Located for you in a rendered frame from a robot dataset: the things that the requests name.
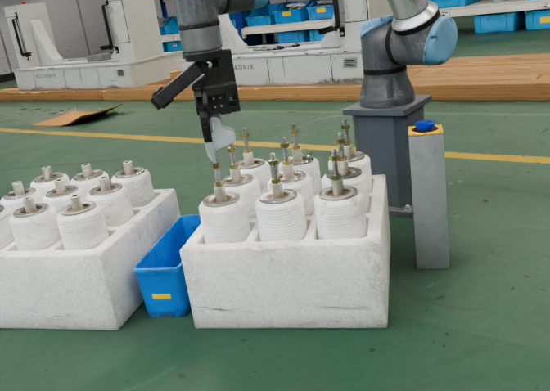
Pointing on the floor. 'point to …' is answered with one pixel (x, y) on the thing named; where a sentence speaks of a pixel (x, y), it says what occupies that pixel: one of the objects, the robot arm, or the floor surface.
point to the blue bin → (167, 271)
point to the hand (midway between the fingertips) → (210, 156)
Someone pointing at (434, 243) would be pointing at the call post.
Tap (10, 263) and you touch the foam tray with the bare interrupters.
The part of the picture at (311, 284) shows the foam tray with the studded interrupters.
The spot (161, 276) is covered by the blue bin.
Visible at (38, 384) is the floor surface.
